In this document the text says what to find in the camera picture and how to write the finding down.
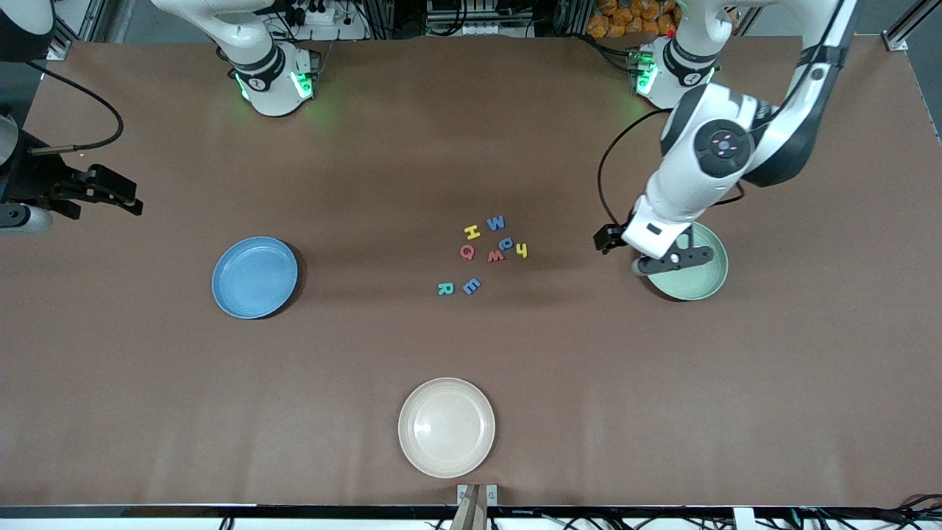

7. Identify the beige plate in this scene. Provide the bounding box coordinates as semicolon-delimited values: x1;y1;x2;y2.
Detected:
398;378;496;479

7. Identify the bag of orange items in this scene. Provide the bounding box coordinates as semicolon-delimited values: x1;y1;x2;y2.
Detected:
587;0;681;39

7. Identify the blue plate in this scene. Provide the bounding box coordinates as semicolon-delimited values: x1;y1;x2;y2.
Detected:
211;236;299;319

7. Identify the white power strip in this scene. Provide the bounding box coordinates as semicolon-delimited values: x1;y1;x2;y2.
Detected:
291;0;354;29

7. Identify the wooden stick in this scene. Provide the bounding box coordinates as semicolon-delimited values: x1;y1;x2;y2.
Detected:
450;484;489;530

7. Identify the green plate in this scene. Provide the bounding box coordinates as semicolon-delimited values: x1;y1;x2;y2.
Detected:
640;221;729;301

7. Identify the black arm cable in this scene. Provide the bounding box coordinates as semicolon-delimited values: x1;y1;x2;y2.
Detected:
28;61;124;157
598;0;847;229

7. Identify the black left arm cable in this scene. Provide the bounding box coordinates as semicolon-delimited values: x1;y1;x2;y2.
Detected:
598;0;847;229

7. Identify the aluminium frame post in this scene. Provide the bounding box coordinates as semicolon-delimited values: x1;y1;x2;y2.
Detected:
552;0;593;38
366;0;402;39
883;0;942;52
46;0;111;61

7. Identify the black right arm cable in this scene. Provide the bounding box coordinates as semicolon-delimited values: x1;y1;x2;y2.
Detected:
28;61;124;157

